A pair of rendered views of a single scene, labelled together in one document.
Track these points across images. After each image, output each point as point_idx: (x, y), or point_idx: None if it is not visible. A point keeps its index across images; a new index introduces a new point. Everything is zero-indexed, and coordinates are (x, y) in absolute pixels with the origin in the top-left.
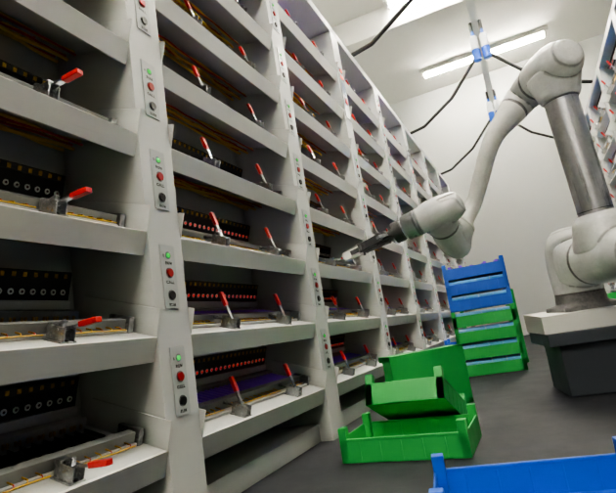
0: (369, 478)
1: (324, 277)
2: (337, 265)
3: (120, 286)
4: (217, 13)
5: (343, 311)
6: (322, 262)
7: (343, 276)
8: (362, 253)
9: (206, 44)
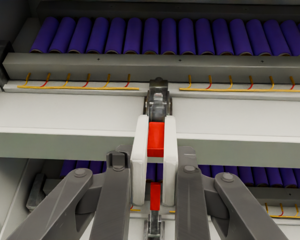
0: None
1: (44, 158)
2: None
3: None
4: None
5: (277, 201)
6: (133, 89)
7: (229, 158)
8: (164, 203)
9: None
